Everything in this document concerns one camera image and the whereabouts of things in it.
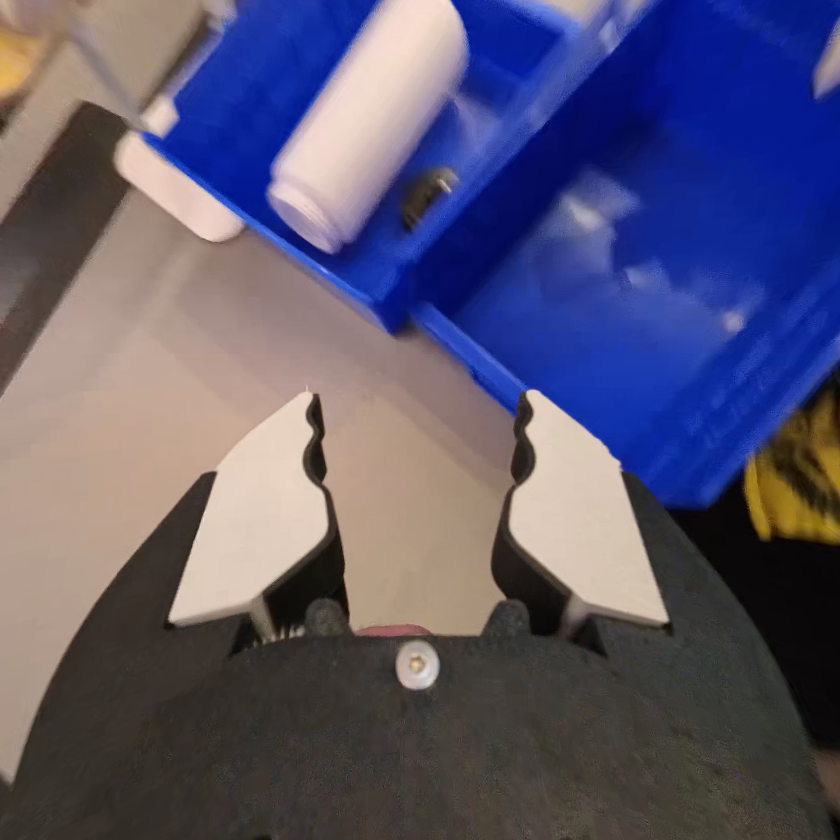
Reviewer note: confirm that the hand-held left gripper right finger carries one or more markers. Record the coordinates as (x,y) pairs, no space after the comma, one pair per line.
(584,525)

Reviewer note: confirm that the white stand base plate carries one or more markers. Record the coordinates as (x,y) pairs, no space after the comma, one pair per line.
(184,197)

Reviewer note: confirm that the white bottle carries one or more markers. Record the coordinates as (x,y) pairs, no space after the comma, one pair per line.
(368,118)

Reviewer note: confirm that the black yellow printed shirt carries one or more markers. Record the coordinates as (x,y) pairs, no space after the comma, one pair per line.
(794,473)

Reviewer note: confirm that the white stand post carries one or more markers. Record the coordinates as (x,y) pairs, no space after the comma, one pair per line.
(105,72)

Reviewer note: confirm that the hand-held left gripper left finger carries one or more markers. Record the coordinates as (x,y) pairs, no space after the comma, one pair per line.
(250,525)

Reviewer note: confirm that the black bottle lid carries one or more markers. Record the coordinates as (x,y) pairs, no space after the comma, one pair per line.
(429,197)

